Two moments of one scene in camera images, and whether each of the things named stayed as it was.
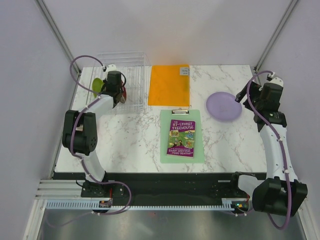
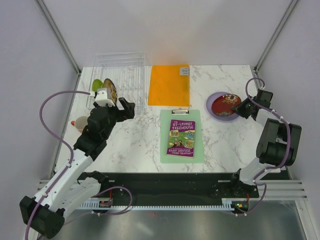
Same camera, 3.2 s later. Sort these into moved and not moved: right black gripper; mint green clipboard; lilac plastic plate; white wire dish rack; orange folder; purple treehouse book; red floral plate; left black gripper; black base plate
Moved: right black gripper; red floral plate; left black gripper
Not moved: white wire dish rack; orange folder; lilac plastic plate; purple treehouse book; black base plate; mint green clipboard
